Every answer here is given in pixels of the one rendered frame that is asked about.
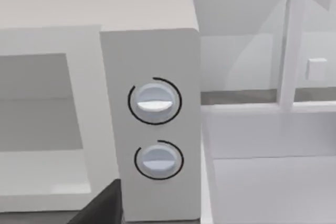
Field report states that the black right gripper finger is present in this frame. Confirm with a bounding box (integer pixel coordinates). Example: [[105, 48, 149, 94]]
[[66, 178, 123, 224]]

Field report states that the microwave oven door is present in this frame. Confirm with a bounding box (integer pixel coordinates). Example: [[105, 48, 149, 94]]
[[0, 25, 123, 199]]

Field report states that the pale round microwave knob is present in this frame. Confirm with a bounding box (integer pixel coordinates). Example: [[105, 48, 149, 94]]
[[140, 145, 178, 178], [134, 83, 175, 119]]

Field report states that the white sink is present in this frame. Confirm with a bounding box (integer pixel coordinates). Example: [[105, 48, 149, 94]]
[[199, 50, 336, 224]]

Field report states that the pale microwave oven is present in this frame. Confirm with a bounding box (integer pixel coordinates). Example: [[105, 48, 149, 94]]
[[0, 0, 202, 222]]

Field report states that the tall white tap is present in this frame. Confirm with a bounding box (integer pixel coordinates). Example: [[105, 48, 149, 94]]
[[277, 0, 336, 112]]

